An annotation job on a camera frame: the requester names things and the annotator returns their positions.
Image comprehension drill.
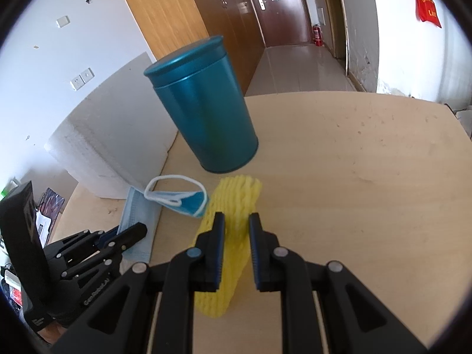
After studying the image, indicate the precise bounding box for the blue surgical face mask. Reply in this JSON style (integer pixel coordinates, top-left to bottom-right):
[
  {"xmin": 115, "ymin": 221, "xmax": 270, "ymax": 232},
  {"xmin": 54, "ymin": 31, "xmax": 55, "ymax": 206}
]
[{"xmin": 118, "ymin": 174, "xmax": 210, "ymax": 273}]

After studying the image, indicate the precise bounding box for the yellow foam fruit net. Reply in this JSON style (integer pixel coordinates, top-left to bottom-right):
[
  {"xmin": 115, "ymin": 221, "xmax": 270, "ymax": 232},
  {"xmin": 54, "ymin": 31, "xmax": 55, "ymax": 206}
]
[{"xmin": 194, "ymin": 175, "xmax": 263, "ymax": 318}]

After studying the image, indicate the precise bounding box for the person's left hand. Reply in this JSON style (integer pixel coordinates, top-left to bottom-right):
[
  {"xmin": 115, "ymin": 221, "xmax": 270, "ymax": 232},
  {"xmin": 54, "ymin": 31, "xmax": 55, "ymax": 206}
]
[{"xmin": 37, "ymin": 320, "xmax": 67, "ymax": 344}]

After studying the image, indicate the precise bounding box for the patterned dark cloth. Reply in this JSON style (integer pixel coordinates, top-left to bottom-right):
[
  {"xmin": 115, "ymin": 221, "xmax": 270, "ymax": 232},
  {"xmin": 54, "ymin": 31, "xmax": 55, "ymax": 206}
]
[{"xmin": 36, "ymin": 188, "xmax": 65, "ymax": 247}]

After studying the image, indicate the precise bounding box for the white foam box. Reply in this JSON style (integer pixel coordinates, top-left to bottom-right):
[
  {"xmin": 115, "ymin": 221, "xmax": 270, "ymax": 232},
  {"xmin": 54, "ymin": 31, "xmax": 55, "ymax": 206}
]
[{"xmin": 47, "ymin": 53, "xmax": 178, "ymax": 199}]

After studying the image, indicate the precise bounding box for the teal metal canister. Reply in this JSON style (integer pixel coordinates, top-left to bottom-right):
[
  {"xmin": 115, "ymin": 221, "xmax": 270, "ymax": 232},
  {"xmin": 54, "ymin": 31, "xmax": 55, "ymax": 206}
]
[{"xmin": 144, "ymin": 35, "xmax": 258, "ymax": 173}]

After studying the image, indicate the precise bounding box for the wooden wardrobe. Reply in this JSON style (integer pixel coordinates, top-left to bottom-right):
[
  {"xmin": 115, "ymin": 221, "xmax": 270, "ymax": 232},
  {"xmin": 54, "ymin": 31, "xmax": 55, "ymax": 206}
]
[{"xmin": 126, "ymin": 0, "xmax": 265, "ymax": 91}]

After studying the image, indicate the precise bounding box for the red fire extinguisher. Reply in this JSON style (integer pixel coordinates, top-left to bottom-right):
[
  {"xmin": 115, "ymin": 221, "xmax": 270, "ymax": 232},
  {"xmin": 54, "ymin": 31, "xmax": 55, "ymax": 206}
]
[{"xmin": 313, "ymin": 25, "xmax": 324, "ymax": 46}]

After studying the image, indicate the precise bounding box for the dark brown entrance door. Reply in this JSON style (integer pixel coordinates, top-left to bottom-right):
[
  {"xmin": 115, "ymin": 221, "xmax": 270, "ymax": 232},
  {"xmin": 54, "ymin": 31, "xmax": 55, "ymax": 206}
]
[{"xmin": 252, "ymin": 0, "xmax": 312, "ymax": 47}]

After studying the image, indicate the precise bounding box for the white wall socket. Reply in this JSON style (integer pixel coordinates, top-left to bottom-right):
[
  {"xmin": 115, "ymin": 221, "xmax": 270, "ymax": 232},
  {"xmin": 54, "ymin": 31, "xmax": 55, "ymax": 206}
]
[{"xmin": 70, "ymin": 68, "xmax": 94, "ymax": 91}]

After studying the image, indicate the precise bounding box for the white wall switch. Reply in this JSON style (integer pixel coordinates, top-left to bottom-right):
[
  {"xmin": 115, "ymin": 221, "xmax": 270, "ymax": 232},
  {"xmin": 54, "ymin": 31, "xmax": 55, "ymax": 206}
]
[{"xmin": 56, "ymin": 15, "xmax": 71, "ymax": 28}]

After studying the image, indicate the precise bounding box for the brown side door frame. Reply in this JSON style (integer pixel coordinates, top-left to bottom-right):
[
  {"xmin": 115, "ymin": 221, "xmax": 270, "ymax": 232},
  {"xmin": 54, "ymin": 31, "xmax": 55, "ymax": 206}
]
[{"xmin": 324, "ymin": 0, "xmax": 349, "ymax": 76}]

